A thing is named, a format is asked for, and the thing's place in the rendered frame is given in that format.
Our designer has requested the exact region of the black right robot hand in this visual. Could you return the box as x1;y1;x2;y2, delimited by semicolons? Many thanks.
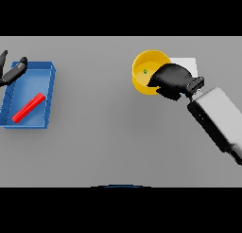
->
147;63;205;102

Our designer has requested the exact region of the red beaker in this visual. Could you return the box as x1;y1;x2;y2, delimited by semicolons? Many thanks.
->
11;92;47;124

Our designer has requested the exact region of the pale square measuring scale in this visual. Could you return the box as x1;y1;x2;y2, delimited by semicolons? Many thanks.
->
169;57;199;79

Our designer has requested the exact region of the blue tray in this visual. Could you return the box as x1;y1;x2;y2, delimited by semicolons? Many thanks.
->
0;61;57;130

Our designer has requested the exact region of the yellow bowl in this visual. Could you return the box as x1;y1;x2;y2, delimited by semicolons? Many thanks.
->
131;49;172;96

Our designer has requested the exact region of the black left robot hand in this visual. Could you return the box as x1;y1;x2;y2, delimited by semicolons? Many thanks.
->
0;49;28;88

